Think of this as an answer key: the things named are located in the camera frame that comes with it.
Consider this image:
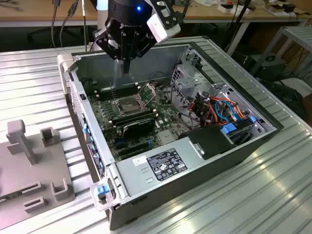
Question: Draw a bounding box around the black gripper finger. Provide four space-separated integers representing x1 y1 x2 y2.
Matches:
95 27 127 74
126 31 157 74

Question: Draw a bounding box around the black RAM slot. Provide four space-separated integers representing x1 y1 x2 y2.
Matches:
110 109 156 122
112 114 157 128
97 87 141 101
94 83 137 95

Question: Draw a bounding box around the CPU socket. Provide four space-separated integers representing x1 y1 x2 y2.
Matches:
113 96 147 116

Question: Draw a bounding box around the black expansion slot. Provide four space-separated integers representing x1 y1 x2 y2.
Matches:
118 145 152 159
115 139 150 153

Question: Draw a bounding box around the metal socket cover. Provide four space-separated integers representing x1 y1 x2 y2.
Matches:
137 82 158 106

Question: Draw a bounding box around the metal drive cage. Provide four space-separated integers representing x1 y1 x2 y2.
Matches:
170 63 213 122

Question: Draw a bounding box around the black office chair base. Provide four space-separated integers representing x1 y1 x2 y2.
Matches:
26 24 86 47

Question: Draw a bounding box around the green motherboard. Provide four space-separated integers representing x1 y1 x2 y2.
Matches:
86 82 193 163

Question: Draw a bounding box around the black curved fan shroud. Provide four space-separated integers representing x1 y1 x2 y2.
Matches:
121 117 156 140

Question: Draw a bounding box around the silver chipset heat sink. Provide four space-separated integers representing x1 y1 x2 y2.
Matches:
157 130 178 145

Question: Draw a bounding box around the rear port panel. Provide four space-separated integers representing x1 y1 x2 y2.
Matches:
81 114 107 176

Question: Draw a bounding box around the small white sticker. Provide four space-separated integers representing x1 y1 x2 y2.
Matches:
132 156 148 167

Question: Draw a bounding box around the black disk bay cover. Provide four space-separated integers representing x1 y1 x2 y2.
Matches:
177 124 237 161

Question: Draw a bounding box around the wooden desk with boxes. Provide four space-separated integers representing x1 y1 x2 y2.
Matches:
170 0 312 57

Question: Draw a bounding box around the hard disk in blue carrier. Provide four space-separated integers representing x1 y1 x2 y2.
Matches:
220 118 257 147

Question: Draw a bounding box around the black rating label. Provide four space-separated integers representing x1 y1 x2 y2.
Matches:
146 147 189 181

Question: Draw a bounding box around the grey power supply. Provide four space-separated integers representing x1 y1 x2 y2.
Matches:
116 136 206 198

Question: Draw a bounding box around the open black PC case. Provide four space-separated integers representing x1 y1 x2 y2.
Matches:
57 41 285 231

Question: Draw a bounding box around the clear latch with blue clip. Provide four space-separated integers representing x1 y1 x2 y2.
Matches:
89 178 122 212

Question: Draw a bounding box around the grey part rack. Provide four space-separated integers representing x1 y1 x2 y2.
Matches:
0 119 77 231

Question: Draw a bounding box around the black bag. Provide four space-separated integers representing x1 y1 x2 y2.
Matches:
260 79 308 120

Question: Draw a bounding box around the metal slat side table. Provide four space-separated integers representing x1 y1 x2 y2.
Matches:
251 25 312 77

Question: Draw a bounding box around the green circuit board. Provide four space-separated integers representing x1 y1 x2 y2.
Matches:
0 192 24 200

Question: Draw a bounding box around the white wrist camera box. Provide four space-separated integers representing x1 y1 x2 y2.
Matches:
146 0 186 44

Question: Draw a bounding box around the grey hanging cable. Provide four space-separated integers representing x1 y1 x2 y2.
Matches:
50 0 60 48
59 0 80 47

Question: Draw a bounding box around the black wire bundle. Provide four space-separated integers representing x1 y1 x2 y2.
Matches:
170 82 204 128

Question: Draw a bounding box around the orange wire bundle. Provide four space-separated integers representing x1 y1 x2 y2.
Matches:
189 96 250 123

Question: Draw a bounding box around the blue wire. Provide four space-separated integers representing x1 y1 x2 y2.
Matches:
215 98 239 122

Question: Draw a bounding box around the black box with handle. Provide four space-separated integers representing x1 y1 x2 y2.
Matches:
258 55 287 81

